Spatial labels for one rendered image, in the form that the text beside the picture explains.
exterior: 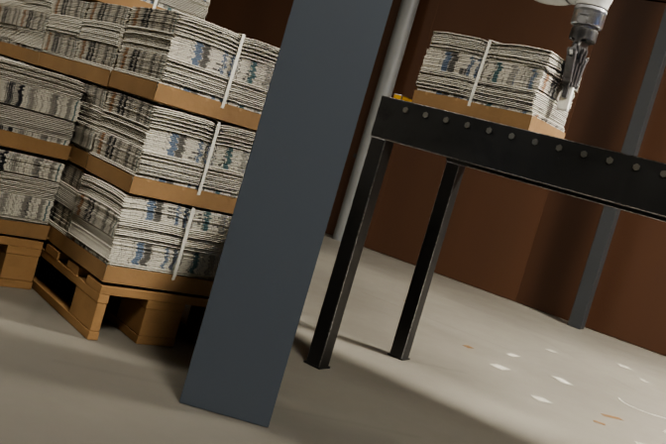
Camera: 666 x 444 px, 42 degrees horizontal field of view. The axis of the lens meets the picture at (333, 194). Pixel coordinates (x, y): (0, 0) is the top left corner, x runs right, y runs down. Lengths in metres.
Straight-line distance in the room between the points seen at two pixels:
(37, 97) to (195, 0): 0.64
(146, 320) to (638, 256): 3.67
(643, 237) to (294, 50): 3.81
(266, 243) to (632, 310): 3.78
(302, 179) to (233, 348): 0.39
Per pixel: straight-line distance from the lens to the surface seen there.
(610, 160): 2.18
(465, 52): 2.53
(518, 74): 2.45
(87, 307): 2.24
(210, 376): 1.91
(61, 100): 2.47
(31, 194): 2.50
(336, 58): 1.84
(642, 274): 5.38
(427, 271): 2.89
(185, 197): 2.22
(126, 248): 2.19
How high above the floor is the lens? 0.62
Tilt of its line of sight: 3 degrees down
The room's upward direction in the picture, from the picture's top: 16 degrees clockwise
